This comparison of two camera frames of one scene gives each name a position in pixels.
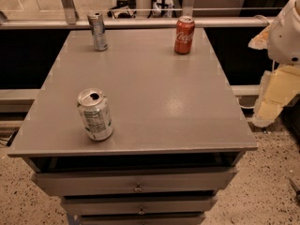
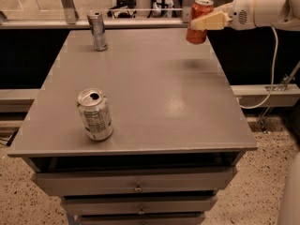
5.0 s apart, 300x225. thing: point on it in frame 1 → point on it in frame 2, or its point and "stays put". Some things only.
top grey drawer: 56,184 stays put
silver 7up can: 96,114 stays put
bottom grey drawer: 141,218 stays put
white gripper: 285,37 → 241,13
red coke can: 184,35 → 200,7
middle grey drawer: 142,204 stays put
